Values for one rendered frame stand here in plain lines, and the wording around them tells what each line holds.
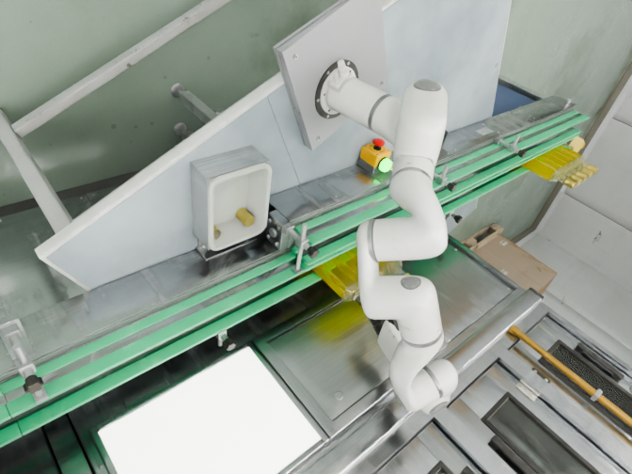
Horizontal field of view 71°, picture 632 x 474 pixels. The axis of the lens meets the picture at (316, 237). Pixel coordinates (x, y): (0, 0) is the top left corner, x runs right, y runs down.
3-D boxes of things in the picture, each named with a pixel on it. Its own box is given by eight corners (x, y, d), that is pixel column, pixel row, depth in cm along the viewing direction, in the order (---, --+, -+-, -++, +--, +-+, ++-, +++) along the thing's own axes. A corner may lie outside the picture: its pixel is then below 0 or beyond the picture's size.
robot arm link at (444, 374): (427, 398, 94) (466, 377, 95) (400, 356, 100) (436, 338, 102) (425, 421, 105) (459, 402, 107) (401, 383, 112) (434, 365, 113)
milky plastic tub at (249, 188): (193, 234, 117) (210, 254, 113) (190, 162, 103) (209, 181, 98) (248, 213, 127) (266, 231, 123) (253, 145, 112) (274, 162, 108)
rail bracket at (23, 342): (3, 341, 95) (36, 425, 83) (-25, 288, 84) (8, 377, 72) (28, 331, 97) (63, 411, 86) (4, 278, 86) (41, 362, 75)
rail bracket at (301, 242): (277, 258, 126) (305, 285, 119) (283, 211, 115) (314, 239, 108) (286, 253, 127) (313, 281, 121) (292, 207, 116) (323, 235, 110)
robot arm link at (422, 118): (385, 197, 94) (395, 130, 82) (397, 134, 110) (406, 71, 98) (431, 203, 93) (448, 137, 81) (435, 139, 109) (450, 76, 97)
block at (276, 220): (263, 238, 128) (277, 253, 124) (265, 213, 122) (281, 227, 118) (273, 234, 130) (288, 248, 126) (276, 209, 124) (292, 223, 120)
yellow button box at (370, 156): (356, 163, 148) (371, 175, 144) (361, 143, 143) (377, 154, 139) (371, 158, 152) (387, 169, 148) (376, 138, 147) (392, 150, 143)
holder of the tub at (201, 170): (194, 247, 121) (208, 265, 117) (189, 161, 103) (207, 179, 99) (246, 227, 131) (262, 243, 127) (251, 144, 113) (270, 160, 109)
